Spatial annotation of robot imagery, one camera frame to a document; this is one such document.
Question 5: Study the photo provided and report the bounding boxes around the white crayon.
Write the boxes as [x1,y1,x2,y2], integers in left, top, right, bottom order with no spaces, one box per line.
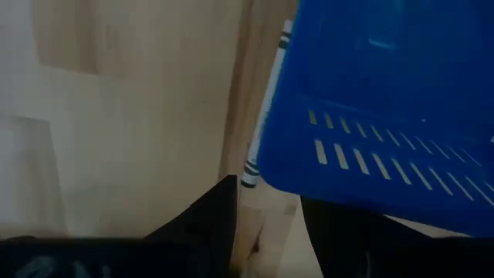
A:
[239,19,295,189]

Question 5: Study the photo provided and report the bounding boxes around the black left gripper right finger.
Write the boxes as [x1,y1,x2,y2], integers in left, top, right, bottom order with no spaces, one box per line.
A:
[300,195,494,278]

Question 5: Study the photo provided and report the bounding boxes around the blue plastic basket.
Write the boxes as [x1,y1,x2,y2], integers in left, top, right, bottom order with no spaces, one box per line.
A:
[256,0,494,239]

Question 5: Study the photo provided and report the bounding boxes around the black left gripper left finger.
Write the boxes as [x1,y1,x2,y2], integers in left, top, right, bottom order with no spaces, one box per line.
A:
[0,174,239,278]

